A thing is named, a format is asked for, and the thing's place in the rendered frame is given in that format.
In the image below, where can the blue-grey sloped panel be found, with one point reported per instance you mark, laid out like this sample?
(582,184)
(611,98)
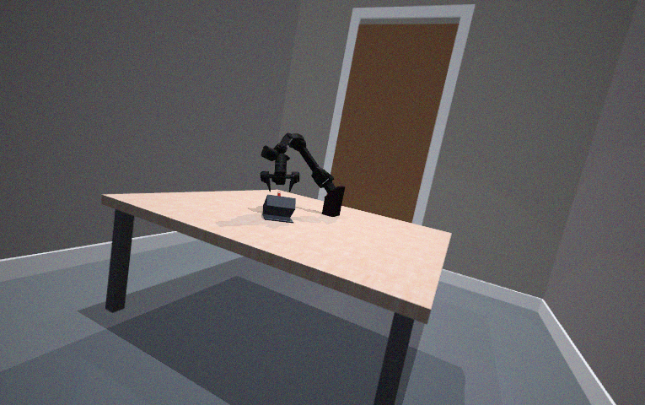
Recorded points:
(277,208)

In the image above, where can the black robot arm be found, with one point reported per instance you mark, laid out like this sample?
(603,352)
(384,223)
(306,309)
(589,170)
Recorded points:
(298,143)

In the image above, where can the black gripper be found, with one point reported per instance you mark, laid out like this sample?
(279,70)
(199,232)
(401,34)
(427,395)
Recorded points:
(280,173)

